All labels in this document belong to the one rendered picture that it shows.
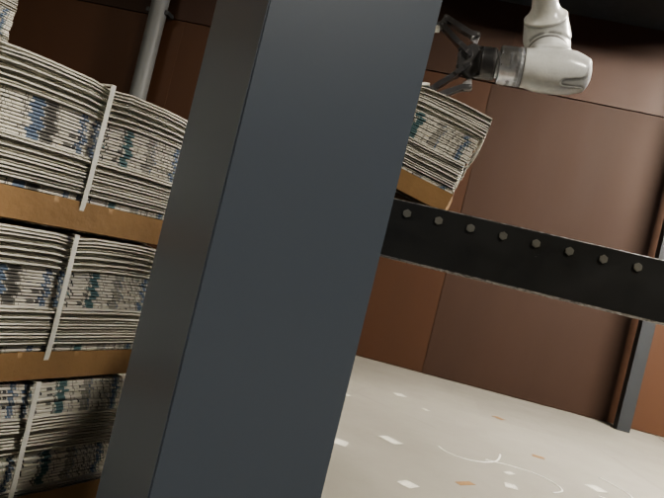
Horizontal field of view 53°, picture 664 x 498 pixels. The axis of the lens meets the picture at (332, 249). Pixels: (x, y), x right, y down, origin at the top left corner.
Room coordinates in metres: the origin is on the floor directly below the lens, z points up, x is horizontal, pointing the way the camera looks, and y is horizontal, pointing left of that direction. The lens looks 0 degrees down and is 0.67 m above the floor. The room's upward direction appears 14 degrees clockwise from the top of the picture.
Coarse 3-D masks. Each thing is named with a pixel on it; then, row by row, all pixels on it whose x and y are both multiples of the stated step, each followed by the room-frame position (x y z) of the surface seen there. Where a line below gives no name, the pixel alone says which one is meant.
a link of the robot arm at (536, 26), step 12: (540, 0) 1.55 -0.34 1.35; (552, 0) 1.54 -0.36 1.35; (540, 12) 1.56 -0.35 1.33; (552, 12) 1.56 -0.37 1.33; (564, 12) 1.57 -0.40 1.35; (528, 24) 1.59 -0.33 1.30; (540, 24) 1.56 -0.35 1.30; (552, 24) 1.56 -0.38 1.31; (564, 24) 1.57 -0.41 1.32; (528, 36) 1.59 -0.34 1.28; (540, 36) 1.57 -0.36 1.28; (564, 36) 1.57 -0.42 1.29
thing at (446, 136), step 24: (432, 96) 1.42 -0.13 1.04; (432, 120) 1.42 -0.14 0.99; (456, 120) 1.42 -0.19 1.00; (480, 120) 1.41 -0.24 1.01; (408, 144) 1.42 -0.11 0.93; (432, 144) 1.42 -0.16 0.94; (456, 144) 1.41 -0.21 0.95; (480, 144) 1.53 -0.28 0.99; (408, 168) 1.42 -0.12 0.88; (432, 168) 1.41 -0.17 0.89; (456, 168) 1.41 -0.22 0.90
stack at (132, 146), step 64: (0, 64) 0.85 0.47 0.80; (0, 128) 0.86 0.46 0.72; (64, 128) 0.94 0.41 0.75; (128, 128) 1.03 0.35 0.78; (64, 192) 0.96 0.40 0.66; (128, 192) 1.06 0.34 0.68; (0, 256) 0.90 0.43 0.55; (64, 256) 0.98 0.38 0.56; (128, 256) 1.09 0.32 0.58; (0, 320) 0.91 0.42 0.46; (64, 320) 1.01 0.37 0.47; (128, 320) 1.12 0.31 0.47; (0, 384) 0.94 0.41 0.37; (64, 384) 1.04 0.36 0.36; (0, 448) 0.96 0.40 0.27; (64, 448) 1.07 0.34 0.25
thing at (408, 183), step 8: (400, 176) 1.42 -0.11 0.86; (408, 176) 1.42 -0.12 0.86; (416, 176) 1.42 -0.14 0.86; (400, 184) 1.42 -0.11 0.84; (408, 184) 1.42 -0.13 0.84; (416, 184) 1.42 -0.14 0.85; (424, 184) 1.41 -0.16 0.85; (432, 184) 1.41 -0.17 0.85; (408, 192) 1.42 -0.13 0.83; (416, 192) 1.42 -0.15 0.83; (424, 192) 1.41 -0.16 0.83; (432, 192) 1.41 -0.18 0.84; (440, 192) 1.41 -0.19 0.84; (448, 192) 1.41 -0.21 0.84; (424, 200) 1.41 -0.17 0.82; (432, 200) 1.41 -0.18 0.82; (440, 200) 1.41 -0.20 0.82; (448, 200) 1.41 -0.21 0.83; (448, 208) 1.61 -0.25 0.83
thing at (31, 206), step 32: (0, 192) 0.87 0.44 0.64; (32, 192) 0.91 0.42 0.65; (64, 224) 0.97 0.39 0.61; (96, 224) 1.02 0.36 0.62; (128, 224) 1.07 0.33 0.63; (160, 224) 1.13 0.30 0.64; (32, 352) 0.97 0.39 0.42; (64, 352) 1.02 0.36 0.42; (96, 352) 1.07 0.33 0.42; (128, 352) 1.14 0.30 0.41; (96, 480) 1.13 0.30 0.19
